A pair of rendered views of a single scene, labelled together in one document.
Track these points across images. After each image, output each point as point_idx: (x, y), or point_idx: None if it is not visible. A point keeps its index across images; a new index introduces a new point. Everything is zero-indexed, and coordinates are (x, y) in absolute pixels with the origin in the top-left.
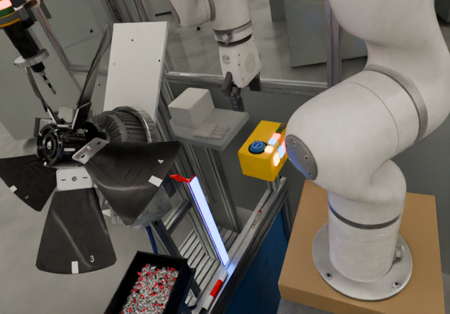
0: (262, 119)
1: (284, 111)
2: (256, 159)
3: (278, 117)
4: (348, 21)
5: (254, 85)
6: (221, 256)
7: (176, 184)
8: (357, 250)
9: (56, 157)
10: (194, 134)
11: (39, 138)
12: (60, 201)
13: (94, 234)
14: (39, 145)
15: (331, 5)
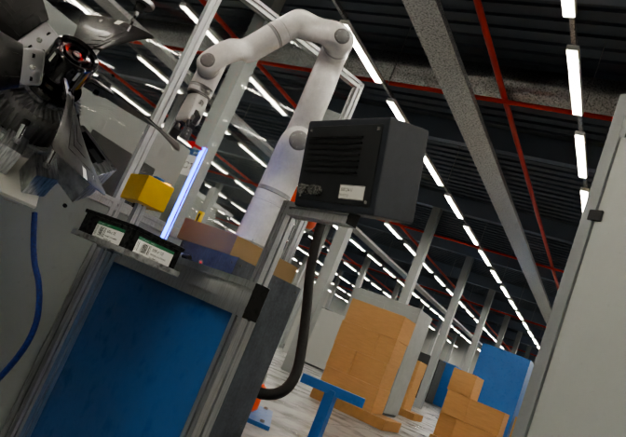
0: (14, 211)
1: (53, 210)
2: (164, 184)
3: (40, 215)
4: (313, 107)
5: (175, 134)
6: (167, 236)
7: None
8: (275, 216)
9: (94, 68)
10: None
11: (61, 40)
12: (73, 105)
13: (88, 157)
14: (60, 45)
15: (308, 101)
